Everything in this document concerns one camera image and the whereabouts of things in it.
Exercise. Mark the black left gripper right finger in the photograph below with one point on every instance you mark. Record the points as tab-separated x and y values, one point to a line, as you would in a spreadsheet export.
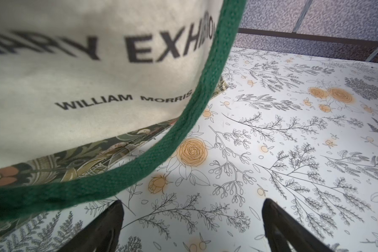
284	232

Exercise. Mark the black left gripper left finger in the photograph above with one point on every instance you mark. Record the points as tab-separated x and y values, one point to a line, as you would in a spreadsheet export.
102	234

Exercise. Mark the cream canvas tote bag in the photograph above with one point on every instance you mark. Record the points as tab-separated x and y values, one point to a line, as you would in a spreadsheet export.
94	95

